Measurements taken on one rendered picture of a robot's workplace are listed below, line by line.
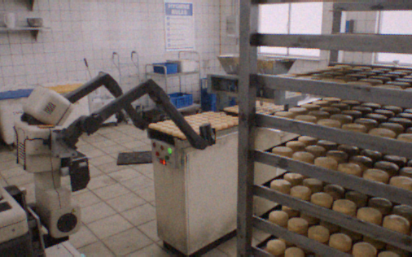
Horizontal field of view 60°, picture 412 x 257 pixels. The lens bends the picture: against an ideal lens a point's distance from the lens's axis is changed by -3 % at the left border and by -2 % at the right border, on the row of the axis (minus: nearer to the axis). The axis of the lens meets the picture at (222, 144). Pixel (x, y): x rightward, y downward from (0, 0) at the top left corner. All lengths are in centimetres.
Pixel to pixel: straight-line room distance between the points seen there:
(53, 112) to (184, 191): 92
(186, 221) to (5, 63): 416
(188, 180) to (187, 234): 38
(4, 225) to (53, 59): 453
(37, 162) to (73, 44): 439
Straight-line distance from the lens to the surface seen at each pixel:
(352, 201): 89
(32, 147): 178
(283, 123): 81
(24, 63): 594
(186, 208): 232
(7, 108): 528
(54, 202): 192
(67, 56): 610
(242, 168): 87
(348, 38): 72
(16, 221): 172
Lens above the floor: 153
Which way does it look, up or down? 18 degrees down
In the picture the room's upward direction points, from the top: straight up
